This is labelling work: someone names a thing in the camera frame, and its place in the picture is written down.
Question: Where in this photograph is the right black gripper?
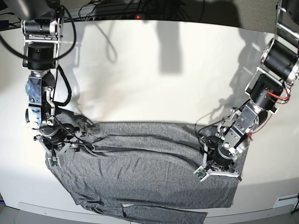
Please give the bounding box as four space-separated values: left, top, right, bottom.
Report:
34 127 87 161

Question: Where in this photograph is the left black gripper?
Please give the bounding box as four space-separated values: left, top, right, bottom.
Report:
202 137 242 182

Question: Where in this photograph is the grey long-sleeve T-shirt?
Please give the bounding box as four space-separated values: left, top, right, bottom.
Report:
51 112 239 224

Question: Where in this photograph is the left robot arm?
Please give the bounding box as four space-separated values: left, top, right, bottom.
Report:
194 0 299 182

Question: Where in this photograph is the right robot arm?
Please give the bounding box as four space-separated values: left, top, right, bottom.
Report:
0 0 85 167

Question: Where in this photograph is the black power strip red light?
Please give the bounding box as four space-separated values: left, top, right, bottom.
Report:
86 13 179 21

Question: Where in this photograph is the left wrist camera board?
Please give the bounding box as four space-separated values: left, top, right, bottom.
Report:
194 166 208 182

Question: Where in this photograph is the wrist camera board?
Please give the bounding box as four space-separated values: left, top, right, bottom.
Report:
194 166 208 182
47 156 63 168

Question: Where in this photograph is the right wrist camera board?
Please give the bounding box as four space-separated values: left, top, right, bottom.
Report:
47 156 63 168

